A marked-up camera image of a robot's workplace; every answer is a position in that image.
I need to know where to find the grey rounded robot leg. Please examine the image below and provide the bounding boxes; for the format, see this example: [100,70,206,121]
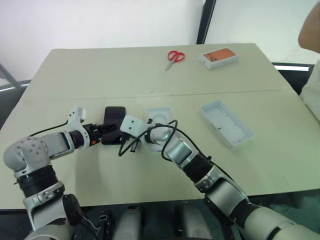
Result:
[115,204,145,240]
[174,202,218,240]

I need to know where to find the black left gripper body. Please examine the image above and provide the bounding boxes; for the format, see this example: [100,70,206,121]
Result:
[83,122,104,146]

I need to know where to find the white phone box base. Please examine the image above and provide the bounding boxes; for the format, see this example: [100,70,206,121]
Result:
[144,106,174,152]

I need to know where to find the grey metal frame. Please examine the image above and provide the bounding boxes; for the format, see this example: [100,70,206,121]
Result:
[0,62,31,91]

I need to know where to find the white phone box lid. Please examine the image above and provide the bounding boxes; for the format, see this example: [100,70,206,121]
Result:
[198,99,255,150]

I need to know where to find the black furniture with white strip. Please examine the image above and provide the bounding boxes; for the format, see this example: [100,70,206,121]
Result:
[270,61,317,96]

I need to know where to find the red handled scissors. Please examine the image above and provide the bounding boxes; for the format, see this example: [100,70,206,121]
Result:
[164,50,186,72]

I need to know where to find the orange phone in box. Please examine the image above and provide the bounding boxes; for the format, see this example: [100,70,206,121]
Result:
[199,47,240,70]

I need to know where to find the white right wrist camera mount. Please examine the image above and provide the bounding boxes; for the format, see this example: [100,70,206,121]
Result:
[119,115,152,139]

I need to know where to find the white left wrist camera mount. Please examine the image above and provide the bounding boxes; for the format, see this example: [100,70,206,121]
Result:
[65,105,88,134]

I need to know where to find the person's white garment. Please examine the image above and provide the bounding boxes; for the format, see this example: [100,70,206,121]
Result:
[299,58,320,121]

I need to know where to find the black smartphone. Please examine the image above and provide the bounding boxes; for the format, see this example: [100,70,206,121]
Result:
[101,106,127,146]

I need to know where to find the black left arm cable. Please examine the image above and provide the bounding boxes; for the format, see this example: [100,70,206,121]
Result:
[28,119,70,138]

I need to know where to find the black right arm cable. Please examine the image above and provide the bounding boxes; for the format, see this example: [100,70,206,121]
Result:
[118,119,213,164]

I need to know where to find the dark window frame post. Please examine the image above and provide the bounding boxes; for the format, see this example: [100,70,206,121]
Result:
[195,0,217,46]

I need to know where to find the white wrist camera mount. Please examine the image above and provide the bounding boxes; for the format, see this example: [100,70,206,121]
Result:
[119,115,152,139]
[65,105,88,134]

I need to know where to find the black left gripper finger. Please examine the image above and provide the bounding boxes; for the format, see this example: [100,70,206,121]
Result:
[100,122,119,133]

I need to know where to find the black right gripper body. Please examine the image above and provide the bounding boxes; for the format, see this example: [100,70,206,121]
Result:
[120,133,139,154]

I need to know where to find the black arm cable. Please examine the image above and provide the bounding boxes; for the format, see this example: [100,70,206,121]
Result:
[28,119,70,138]
[118,119,213,164]

